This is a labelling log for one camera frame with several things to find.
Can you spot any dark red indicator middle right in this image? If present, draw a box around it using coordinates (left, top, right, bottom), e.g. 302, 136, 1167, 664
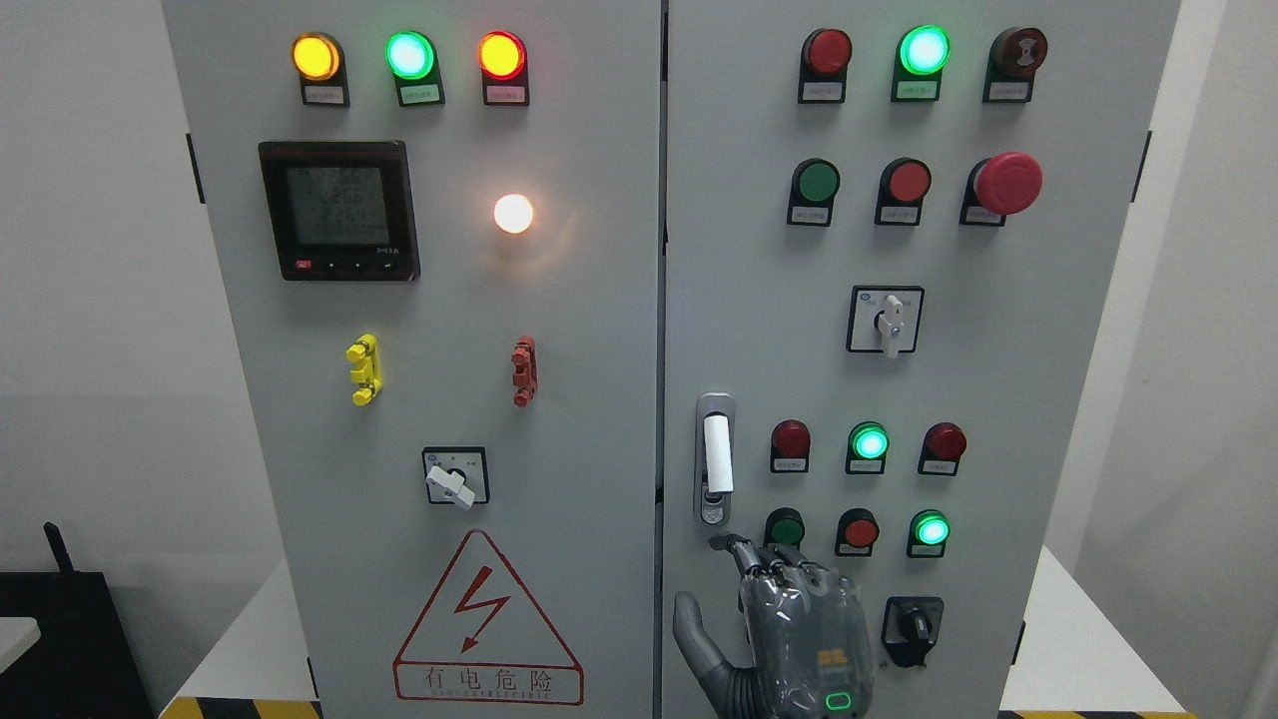
918, 421, 967, 476

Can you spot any red push button lower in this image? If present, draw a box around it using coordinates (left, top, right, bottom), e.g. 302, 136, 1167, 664
835, 508, 881, 558

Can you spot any black digital power meter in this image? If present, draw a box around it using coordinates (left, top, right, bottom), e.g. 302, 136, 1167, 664
259, 140, 420, 282

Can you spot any green indicator light middle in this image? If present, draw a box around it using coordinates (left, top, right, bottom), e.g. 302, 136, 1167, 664
845, 420, 891, 476

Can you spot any green indicator light top right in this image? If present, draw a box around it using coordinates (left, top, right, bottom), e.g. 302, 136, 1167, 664
891, 24, 951, 102

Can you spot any green lit push button lower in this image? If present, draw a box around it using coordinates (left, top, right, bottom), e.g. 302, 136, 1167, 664
907, 508, 951, 558

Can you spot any left white rotary selector switch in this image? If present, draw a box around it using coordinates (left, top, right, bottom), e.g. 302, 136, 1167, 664
420, 446, 491, 510

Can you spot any red indicator light lit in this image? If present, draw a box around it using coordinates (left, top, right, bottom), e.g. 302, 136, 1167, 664
475, 29, 530, 106

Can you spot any grey electrical control cabinet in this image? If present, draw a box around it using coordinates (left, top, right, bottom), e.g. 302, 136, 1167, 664
164, 1, 1181, 718

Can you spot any white glowing indicator light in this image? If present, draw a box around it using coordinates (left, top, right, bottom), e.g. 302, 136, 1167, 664
492, 193, 535, 234

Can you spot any yellow black hazard tape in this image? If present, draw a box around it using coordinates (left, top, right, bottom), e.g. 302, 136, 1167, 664
160, 696, 323, 719

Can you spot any green indicator light top left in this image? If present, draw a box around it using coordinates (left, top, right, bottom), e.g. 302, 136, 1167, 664
383, 29, 443, 109

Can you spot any black box with antenna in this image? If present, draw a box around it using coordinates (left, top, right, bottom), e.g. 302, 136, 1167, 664
1, 520, 156, 718

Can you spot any black rotary knob switch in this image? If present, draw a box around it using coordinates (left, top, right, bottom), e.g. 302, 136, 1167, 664
881, 596, 944, 668

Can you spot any green indicator light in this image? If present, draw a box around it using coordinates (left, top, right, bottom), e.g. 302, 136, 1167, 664
383, 29, 443, 109
845, 420, 891, 476
891, 24, 951, 102

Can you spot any dark red indicator middle left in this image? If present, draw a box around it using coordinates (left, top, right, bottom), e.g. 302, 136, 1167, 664
771, 419, 812, 473

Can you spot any dark red indicator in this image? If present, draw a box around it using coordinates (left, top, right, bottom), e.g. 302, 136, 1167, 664
918, 421, 967, 476
771, 419, 812, 473
796, 27, 854, 103

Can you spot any grey robotic humanoid hand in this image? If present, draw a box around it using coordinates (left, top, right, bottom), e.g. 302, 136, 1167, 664
674, 533, 875, 718

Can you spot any red terminal connector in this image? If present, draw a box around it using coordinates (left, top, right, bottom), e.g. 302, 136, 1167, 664
510, 336, 539, 407

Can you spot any silver cabinet door handle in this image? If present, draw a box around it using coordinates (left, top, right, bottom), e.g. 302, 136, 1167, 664
693, 392, 736, 526

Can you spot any yellow terminal connector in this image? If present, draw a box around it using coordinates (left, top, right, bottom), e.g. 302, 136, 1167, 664
345, 335, 382, 406

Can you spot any red emergency stop mushroom button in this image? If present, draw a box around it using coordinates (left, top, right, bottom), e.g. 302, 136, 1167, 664
959, 151, 1042, 227

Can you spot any dark red indicator top right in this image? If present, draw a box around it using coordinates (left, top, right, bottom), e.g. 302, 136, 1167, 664
796, 27, 854, 103

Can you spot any red triangle electrical warning sticker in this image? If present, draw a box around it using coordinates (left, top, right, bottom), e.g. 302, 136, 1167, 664
392, 529, 585, 706

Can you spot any green push button upper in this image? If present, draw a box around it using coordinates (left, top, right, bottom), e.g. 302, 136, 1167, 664
787, 158, 841, 229

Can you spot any red push button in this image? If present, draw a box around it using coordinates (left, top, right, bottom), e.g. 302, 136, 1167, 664
875, 158, 932, 227
835, 508, 881, 558

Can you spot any upper right white selector switch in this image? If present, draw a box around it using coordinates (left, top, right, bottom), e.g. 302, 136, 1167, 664
846, 284, 924, 359

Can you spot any red push button upper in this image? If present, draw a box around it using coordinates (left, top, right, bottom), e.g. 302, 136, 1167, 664
875, 158, 932, 227

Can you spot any yellow indicator light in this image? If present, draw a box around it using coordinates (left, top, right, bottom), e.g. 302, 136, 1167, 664
291, 32, 348, 109

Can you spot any dark red buzzer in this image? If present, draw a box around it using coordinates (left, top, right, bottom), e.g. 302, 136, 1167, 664
982, 27, 1048, 103

